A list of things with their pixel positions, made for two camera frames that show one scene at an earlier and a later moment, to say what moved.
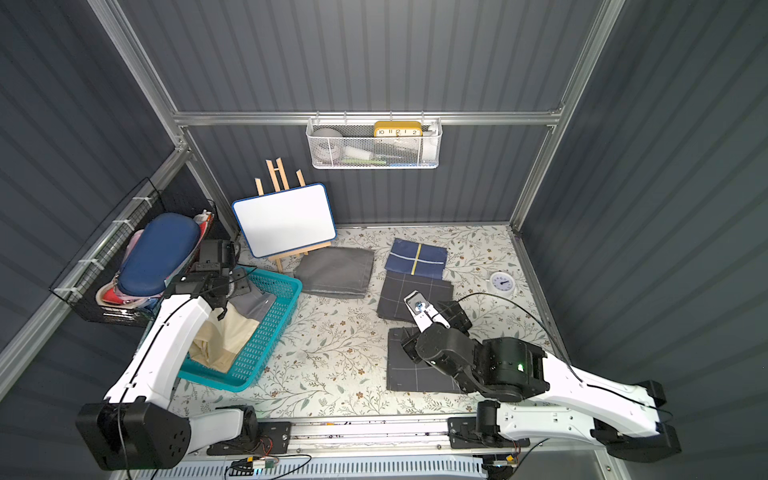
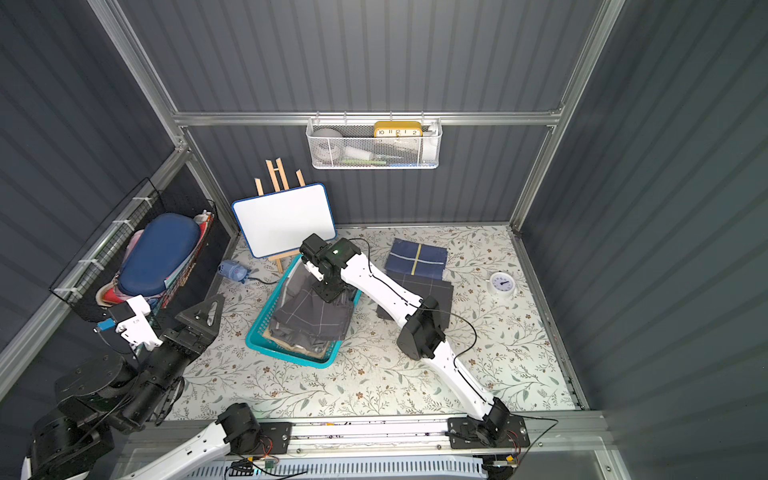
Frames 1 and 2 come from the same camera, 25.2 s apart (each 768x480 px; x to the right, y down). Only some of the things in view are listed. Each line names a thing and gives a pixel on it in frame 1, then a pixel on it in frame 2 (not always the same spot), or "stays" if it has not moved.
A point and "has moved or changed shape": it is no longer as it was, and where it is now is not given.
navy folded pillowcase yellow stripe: x=418 y=259 stays
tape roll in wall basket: x=326 y=145 stays
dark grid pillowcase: x=395 y=287 stays
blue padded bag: x=155 y=253 stays
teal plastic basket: x=265 y=341 -> x=256 y=340
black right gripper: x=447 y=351 -> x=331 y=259
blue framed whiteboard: x=286 y=221 stays
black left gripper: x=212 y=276 -> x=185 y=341
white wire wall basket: x=374 y=143 stays
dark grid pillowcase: x=405 y=374 -> x=305 y=319
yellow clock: x=398 y=129 stays
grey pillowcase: x=335 y=271 has moved or changed shape
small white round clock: x=502 y=283 stays
